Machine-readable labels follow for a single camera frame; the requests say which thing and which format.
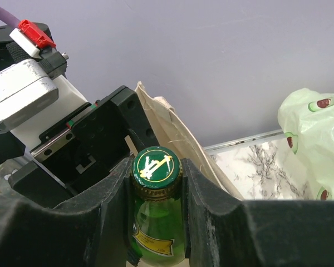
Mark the beige canvas tote bag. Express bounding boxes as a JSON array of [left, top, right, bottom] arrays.
[[135, 81, 244, 200]]

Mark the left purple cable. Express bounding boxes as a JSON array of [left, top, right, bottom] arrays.
[[0, 0, 24, 28]]

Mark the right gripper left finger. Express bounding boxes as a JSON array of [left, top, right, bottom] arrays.
[[0, 158, 132, 266]]

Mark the green plastic grocery bag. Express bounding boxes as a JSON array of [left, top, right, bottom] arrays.
[[278, 88, 334, 200]]

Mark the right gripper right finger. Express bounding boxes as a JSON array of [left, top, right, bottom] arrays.
[[181, 159, 334, 266]]

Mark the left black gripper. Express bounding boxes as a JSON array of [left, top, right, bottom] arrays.
[[8, 86, 156, 208]]

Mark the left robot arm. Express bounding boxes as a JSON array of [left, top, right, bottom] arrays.
[[0, 25, 158, 208]]

